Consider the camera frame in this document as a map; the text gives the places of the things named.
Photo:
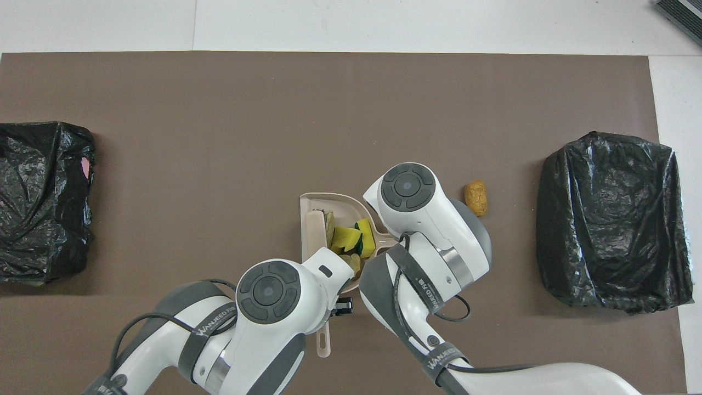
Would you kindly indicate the yellow sponge piece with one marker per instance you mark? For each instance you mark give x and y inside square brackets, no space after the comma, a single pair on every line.
[345,238]
[366,237]

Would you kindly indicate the beige hand brush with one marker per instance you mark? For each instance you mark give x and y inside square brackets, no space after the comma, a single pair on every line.
[315,230]

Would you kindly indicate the beige orange layered bread piece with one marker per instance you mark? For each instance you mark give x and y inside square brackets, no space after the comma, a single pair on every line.
[330,222]

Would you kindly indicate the beige plastic dustpan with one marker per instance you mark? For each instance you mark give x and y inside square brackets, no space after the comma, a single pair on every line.
[345,204]

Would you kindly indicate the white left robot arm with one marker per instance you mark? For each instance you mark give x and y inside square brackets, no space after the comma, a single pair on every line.
[269,291]

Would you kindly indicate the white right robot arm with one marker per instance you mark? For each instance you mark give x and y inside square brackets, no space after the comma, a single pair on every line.
[428,219]

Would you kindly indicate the black bag lined bin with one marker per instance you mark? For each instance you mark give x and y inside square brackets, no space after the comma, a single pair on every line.
[609,219]

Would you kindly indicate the black bag bin pink spot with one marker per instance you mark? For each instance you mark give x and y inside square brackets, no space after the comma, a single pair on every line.
[44,219]

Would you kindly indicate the brown croquette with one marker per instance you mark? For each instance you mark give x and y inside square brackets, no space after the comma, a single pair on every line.
[475,198]

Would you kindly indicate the brown table mat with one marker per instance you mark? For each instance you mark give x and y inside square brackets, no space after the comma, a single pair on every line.
[274,109]

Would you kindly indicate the dark grey ribbed panel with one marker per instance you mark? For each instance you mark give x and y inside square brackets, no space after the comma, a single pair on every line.
[680,16]

